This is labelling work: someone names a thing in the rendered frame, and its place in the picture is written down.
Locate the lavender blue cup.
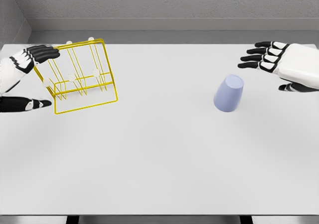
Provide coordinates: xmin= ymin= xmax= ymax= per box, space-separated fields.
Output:
xmin=213 ymin=74 xmax=245 ymax=113

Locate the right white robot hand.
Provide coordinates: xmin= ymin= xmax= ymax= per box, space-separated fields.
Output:
xmin=237 ymin=41 xmax=319 ymax=94

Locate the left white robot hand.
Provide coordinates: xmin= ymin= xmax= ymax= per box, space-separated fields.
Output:
xmin=0 ymin=45 xmax=61 ymax=113

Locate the yellow wire cup holder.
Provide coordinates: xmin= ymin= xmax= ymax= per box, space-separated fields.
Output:
xmin=33 ymin=36 xmax=119 ymax=115

